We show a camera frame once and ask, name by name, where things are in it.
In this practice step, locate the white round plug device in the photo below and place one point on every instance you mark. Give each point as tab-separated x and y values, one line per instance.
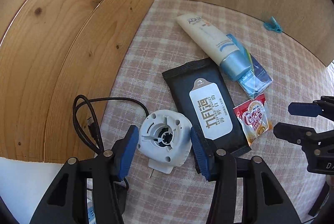
164	137

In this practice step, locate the pine wood wall panel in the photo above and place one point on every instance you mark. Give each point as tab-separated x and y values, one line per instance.
52	51

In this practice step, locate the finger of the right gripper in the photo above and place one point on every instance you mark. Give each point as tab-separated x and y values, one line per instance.
307	138
322	107

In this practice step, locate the black wet wipes pack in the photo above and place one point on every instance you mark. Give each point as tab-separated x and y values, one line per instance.
200	94

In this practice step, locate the white AQUA sunscreen tube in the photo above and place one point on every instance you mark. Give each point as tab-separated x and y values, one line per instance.
220	48

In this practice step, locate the teal clothespin by board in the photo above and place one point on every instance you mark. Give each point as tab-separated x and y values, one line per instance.
272	25

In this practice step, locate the blue foil sachet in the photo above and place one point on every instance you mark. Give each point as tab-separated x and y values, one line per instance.
256	79

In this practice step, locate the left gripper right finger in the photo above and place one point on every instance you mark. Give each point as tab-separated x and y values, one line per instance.
205	159

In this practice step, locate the Coffee mate sachet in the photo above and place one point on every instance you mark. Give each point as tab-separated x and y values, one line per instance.
254	117

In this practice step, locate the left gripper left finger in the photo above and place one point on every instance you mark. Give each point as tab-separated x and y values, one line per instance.
123	151

